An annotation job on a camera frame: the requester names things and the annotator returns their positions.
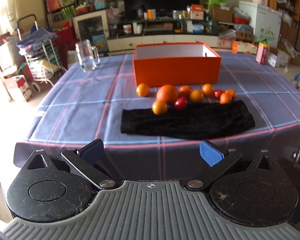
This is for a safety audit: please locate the blue snack bag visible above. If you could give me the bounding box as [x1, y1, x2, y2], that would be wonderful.
[91, 34, 108, 53]

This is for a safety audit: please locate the black knitted cloth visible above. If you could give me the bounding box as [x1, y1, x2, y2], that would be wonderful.
[120, 100, 256, 141]

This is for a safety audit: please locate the blue tissue pack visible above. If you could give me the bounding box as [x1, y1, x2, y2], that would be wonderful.
[192, 22, 205, 34]

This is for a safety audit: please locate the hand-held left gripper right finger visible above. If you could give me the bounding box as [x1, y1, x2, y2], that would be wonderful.
[186, 140, 277, 189]

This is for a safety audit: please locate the red bag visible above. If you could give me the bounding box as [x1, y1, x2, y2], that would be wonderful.
[54, 26, 77, 53]

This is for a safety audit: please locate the brown cardboard box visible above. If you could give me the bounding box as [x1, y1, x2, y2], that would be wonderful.
[210, 5, 234, 23]

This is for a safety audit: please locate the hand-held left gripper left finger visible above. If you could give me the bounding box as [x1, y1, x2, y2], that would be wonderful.
[27, 139, 116, 190]

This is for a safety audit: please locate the white glass-door cabinet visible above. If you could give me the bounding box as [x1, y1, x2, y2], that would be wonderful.
[72, 10, 109, 53]

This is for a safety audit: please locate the orange fruit carton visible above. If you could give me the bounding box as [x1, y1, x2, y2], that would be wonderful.
[231, 41, 258, 54]

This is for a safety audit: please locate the large orange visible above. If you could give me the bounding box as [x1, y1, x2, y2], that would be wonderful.
[156, 84, 179, 103]

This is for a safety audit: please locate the orange and white box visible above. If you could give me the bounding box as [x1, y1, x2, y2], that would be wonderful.
[190, 4, 205, 20]

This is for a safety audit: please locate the clear glass mug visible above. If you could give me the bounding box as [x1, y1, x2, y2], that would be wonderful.
[75, 40, 101, 72]

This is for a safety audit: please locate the white low television cabinet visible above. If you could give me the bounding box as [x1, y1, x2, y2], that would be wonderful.
[106, 17, 219, 53]

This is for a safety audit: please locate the wooden open shelf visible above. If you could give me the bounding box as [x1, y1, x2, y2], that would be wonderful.
[267, 0, 300, 31]

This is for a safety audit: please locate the open white cardboard box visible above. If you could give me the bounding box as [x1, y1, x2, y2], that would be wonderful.
[267, 47, 293, 68]

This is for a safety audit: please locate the beige standing air conditioner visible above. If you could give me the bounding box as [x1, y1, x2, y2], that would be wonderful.
[15, 0, 46, 33]

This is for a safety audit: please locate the blue plaid tablecloth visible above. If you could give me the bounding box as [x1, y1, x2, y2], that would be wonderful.
[14, 51, 300, 182]

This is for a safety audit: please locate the orange cardboard box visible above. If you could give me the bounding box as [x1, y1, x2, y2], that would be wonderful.
[132, 43, 222, 88]

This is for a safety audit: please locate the white chest freezer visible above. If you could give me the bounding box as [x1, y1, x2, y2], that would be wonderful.
[239, 0, 283, 48]

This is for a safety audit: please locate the dark bookshelf with books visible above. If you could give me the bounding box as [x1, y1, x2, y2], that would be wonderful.
[41, 0, 77, 28]

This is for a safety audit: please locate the red and white carton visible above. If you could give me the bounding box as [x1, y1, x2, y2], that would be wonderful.
[4, 75, 32, 103]

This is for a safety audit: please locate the pink canister with yellow lid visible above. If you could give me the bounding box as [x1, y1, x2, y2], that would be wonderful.
[255, 42, 271, 64]

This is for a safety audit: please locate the wire shopping trolley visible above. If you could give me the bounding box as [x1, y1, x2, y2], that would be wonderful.
[16, 15, 67, 92]

